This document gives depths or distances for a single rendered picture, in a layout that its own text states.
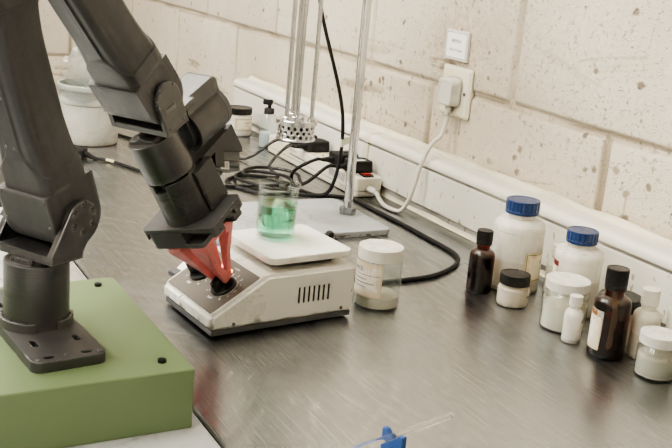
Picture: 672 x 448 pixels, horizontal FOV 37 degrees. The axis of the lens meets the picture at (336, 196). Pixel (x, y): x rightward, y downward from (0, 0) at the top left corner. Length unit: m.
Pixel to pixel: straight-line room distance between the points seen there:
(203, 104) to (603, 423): 0.55
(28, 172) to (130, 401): 0.23
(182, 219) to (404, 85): 0.86
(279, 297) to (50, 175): 0.36
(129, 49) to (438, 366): 0.49
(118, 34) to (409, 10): 0.97
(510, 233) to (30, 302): 0.68
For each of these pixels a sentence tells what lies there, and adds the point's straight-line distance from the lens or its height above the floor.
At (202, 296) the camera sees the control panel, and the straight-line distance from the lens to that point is 1.19.
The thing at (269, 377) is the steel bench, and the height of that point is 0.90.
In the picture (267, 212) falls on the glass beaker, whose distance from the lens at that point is 1.23.
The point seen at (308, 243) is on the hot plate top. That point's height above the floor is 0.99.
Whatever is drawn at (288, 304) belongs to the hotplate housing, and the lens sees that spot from 1.20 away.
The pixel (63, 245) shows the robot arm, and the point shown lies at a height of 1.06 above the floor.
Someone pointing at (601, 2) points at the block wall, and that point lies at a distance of 1.48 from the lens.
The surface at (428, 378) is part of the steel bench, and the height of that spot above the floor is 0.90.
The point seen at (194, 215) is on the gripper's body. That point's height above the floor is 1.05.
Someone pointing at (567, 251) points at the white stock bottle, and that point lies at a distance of 1.34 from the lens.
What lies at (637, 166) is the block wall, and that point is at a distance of 1.42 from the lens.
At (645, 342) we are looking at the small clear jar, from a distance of 1.20.
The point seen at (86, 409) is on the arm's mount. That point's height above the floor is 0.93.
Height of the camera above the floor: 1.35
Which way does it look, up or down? 14 degrees down
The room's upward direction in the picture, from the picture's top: 5 degrees clockwise
